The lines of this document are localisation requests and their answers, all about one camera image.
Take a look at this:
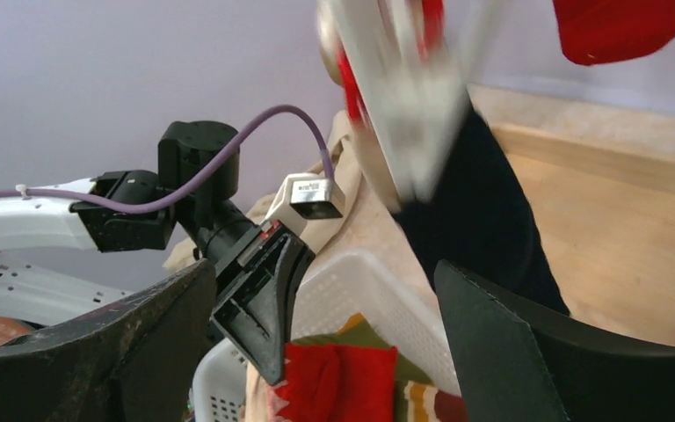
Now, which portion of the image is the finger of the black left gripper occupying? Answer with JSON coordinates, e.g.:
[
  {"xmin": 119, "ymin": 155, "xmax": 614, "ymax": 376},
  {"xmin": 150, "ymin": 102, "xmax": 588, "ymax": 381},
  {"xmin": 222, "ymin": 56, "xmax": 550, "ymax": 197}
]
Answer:
[{"xmin": 211, "ymin": 229, "xmax": 315, "ymax": 385}]

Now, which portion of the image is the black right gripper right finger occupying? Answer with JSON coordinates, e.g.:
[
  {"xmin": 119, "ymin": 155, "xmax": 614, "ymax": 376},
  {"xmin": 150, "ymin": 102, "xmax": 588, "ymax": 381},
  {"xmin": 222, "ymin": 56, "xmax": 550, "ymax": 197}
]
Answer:
[{"xmin": 434, "ymin": 262, "xmax": 675, "ymax": 421}]

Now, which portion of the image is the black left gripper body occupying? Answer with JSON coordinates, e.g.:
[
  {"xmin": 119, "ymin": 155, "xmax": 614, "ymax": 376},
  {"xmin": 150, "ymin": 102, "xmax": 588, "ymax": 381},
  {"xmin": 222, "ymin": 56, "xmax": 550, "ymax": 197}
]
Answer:
[{"xmin": 197, "ymin": 221, "xmax": 282, "ymax": 303}]

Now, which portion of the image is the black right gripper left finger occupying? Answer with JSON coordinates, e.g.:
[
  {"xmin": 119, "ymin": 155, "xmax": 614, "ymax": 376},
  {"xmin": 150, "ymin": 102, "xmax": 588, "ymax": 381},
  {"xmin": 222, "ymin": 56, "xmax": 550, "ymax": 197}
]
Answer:
[{"xmin": 0, "ymin": 260, "xmax": 216, "ymax": 421}]

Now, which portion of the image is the beige sock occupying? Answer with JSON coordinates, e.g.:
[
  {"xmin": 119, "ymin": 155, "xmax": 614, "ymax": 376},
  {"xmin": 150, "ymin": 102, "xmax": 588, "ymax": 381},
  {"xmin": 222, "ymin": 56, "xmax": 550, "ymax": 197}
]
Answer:
[{"xmin": 244, "ymin": 344, "xmax": 398, "ymax": 421}]

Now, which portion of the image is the white perforated plastic basket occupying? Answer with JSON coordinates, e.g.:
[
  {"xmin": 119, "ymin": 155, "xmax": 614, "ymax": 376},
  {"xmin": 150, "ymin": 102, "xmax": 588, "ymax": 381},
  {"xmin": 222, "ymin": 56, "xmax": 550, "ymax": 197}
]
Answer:
[{"xmin": 190, "ymin": 250, "xmax": 460, "ymax": 421}]

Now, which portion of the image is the white plastic clip hanger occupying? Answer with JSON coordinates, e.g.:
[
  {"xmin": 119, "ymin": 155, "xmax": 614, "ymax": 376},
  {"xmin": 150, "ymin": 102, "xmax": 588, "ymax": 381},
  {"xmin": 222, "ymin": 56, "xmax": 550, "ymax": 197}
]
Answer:
[{"xmin": 316, "ymin": 1, "xmax": 501, "ymax": 211}]

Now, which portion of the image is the wooden hanger rack frame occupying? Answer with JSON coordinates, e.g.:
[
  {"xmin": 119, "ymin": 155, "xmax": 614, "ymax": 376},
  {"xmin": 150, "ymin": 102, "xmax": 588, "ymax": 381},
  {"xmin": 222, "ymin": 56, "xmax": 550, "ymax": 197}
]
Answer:
[{"xmin": 471, "ymin": 86, "xmax": 675, "ymax": 346}]

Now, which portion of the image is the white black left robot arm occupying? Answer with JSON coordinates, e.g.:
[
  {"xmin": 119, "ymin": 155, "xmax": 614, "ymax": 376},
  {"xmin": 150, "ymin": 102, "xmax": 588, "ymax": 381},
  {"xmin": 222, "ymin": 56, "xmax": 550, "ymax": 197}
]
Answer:
[{"xmin": 0, "ymin": 121, "xmax": 333, "ymax": 383}]

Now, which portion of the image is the navy patterned sock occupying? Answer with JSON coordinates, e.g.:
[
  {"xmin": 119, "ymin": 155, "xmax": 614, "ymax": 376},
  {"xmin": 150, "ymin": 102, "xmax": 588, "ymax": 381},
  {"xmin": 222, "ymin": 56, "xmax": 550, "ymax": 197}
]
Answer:
[{"xmin": 393, "ymin": 109, "xmax": 570, "ymax": 315}]

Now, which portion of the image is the plain red sock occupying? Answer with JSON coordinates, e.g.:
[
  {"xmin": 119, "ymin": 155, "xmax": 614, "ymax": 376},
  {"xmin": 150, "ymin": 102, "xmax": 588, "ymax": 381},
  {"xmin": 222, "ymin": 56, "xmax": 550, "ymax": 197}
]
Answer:
[{"xmin": 553, "ymin": 0, "xmax": 675, "ymax": 66}]

